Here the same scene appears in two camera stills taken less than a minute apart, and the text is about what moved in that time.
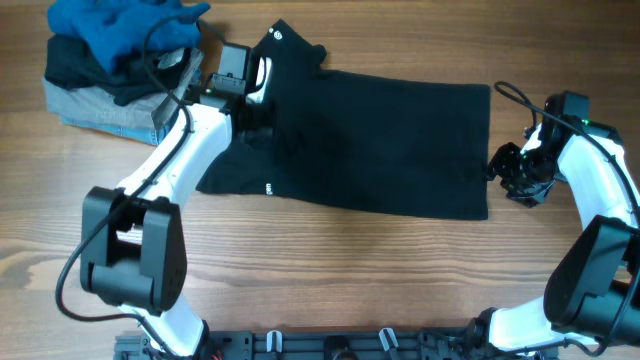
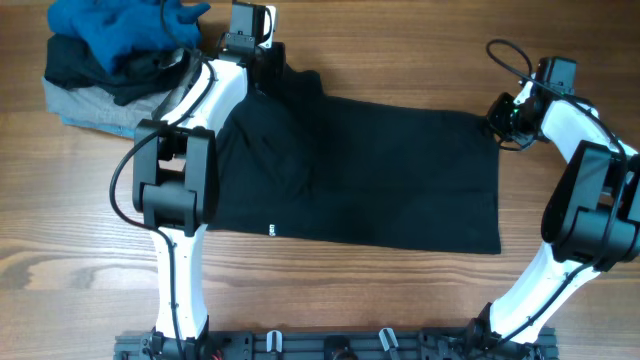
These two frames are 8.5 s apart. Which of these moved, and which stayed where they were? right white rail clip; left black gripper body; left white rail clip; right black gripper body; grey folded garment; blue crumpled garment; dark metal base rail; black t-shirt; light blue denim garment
Moved: left black gripper body; right black gripper body; black t-shirt
Stayed: light blue denim garment; dark metal base rail; right white rail clip; grey folded garment; left white rail clip; blue crumpled garment
